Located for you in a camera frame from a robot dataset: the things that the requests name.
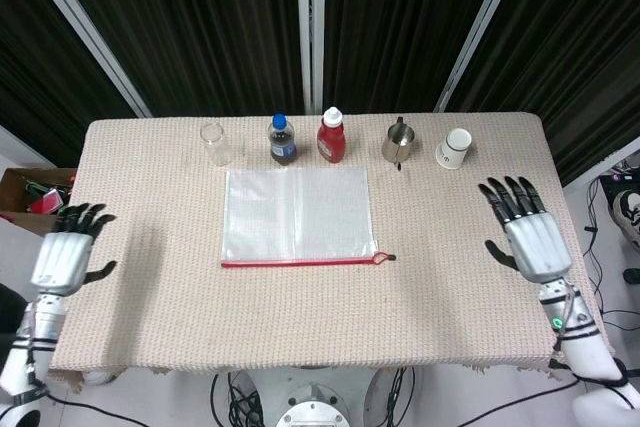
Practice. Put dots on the red ketchup squeeze bottle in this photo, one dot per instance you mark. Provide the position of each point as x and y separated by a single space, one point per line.
330 144

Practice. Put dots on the red packet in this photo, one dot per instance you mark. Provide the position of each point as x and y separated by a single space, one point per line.
47 203

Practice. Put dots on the beige woven tablecloth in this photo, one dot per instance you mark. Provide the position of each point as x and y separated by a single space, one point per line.
300 317

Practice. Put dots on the black fabric object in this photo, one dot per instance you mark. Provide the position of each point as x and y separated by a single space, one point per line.
10 309

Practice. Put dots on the white paper cup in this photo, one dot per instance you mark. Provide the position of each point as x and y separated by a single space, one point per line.
452 149

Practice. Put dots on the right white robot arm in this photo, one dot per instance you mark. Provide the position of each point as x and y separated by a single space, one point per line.
590 352

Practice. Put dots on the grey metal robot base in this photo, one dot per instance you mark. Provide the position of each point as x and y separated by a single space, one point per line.
312 407

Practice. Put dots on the stainless steel pitcher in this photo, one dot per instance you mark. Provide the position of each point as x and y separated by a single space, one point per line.
397 144

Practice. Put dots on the clear drinking glass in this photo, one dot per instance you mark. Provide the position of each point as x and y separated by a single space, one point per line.
215 147

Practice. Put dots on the cola bottle blue cap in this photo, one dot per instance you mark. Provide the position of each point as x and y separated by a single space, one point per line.
283 144

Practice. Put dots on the black pleated curtain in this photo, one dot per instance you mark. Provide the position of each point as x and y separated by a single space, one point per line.
575 47
200 27
35 62
400 27

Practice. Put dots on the clear mesh red-zip bag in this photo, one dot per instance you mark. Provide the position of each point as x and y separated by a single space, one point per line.
300 217

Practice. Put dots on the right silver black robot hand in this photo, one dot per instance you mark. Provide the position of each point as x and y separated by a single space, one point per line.
537 247

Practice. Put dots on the brown cardboard box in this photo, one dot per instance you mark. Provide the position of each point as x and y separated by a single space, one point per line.
20 224

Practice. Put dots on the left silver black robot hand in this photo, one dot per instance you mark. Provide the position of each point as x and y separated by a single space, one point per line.
60 262

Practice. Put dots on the black white sneaker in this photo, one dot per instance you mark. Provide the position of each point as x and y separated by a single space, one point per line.
627 214

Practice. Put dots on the white partition post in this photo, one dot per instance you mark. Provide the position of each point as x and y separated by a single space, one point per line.
85 32
480 32
310 27

